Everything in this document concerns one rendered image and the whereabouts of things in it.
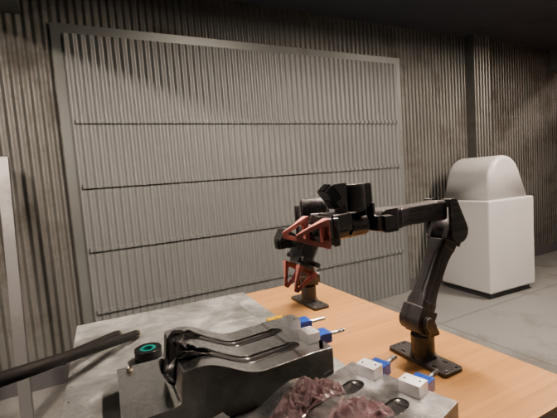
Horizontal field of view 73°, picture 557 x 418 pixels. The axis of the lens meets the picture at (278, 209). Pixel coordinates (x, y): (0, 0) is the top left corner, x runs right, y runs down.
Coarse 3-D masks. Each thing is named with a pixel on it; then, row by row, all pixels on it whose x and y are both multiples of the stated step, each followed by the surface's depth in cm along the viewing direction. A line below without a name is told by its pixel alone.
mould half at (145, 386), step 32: (224, 352) 93; (256, 352) 97; (288, 352) 95; (320, 352) 94; (128, 384) 90; (160, 384) 89; (192, 384) 81; (224, 384) 84; (256, 384) 87; (128, 416) 78; (160, 416) 78; (192, 416) 81
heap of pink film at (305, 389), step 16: (304, 384) 73; (320, 384) 74; (336, 384) 77; (288, 400) 70; (304, 400) 71; (320, 400) 72; (352, 400) 68; (368, 400) 70; (272, 416) 70; (288, 416) 68; (304, 416) 69; (336, 416) 65; (352, 416) 64; (368, 416) 64; (384, 416) 67
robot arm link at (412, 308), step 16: (432, 224) 107; (448, 224) 103; (432, 240) 106; (448, 240) 102; (432, 256) 103; (448, 256) 104; (432, 272) 102; (416, 288) 103; (432, 288) 102; (416, 304) 101; (432, 304) 101; (400, 320) 103; (416, 320) 99
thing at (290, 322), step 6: (282, 318) 112; (288, 318) 110; (294, 318) 109; (300, 318) 112; (306, 318) 112; (318, 318) 114; (324, 318) 114; (288, 324) 108; (294, 324) 108; (300, 324) 109; (306, 324) 110
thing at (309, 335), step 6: (300, 330) 101; (306, 330) 100; (312, 330) 100; (318, 330) 103; (324, 330) 103; (336, 330) 105; (342, 330) 105; (300, 336) 102; (306, 336) 99; (312, 336) 98; (318, 336) 99; (324, 336) 100; (330, 336) 101; (306, 342) 99; (312, 342) 98; (318, 342) 99; (330, 342) 101
